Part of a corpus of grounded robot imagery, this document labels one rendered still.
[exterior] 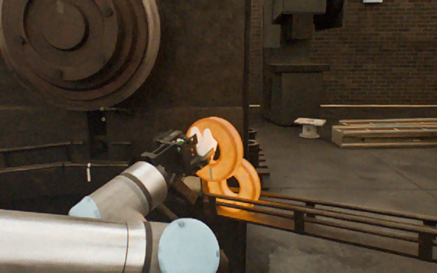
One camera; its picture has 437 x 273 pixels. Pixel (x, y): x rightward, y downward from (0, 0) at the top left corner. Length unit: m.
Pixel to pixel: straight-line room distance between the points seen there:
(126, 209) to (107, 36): 0.52
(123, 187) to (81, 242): 0.20
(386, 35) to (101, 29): 7.08
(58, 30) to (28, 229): 0.66
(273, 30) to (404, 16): 3.45
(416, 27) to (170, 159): 7.52
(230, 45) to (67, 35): 0.49
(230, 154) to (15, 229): 0.48
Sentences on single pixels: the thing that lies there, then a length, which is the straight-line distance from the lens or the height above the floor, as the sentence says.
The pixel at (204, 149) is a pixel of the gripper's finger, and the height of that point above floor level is 0.84.
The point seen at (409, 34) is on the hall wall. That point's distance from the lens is 7.99.
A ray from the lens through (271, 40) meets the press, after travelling 5.11.
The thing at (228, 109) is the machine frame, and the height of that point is 0.87.
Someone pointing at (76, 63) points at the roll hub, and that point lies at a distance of 1.03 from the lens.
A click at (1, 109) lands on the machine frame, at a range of 1.35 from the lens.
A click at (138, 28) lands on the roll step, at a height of 1.11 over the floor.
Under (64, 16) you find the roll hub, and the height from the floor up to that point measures 1.14.
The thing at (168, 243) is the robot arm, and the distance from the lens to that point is 0.47.
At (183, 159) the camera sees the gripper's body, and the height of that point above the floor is 0.84.
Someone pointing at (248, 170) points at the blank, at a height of 0.76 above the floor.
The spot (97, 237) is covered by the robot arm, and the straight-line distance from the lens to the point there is 0.46.
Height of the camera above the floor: 1.05
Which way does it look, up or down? 13 degrees down
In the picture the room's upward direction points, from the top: straight up
